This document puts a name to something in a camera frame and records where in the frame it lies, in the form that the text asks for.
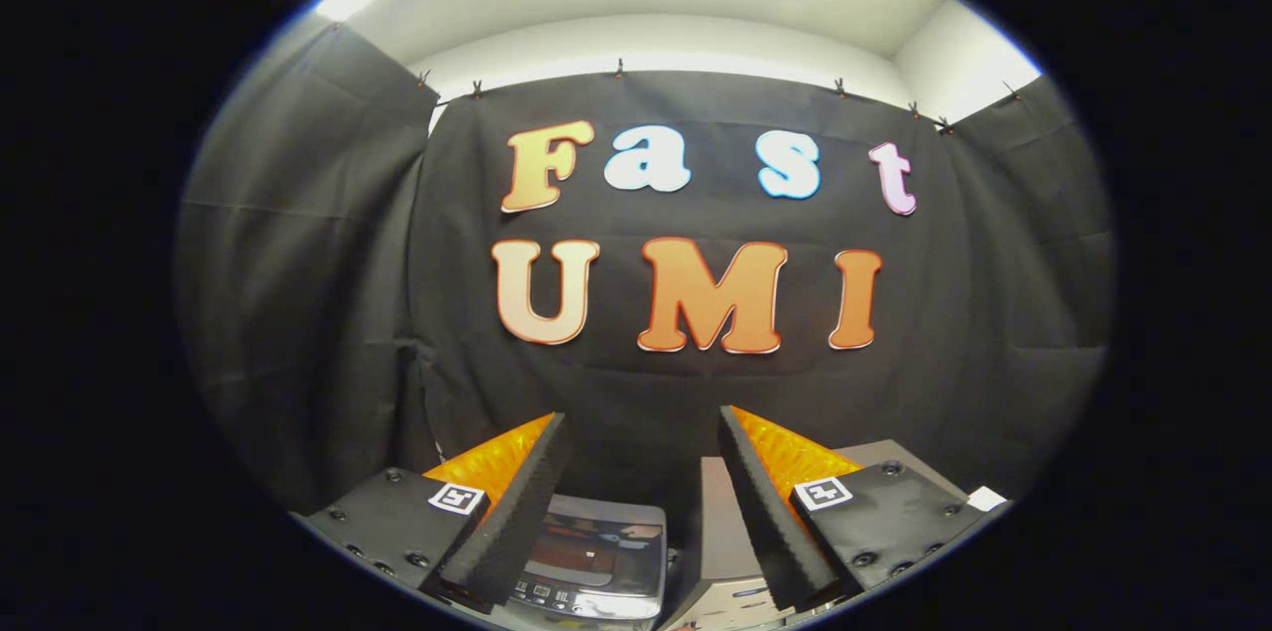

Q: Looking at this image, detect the black backdrop cloth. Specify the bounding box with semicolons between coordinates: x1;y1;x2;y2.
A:
177;20;1114;519

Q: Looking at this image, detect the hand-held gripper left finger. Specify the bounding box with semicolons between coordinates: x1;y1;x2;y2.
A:
288;411;574;614

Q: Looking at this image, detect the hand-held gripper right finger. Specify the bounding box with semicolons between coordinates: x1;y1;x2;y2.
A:
716;404;985;612

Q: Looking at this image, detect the grey top-loading washing machine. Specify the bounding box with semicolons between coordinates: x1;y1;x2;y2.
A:
497;494;670;628

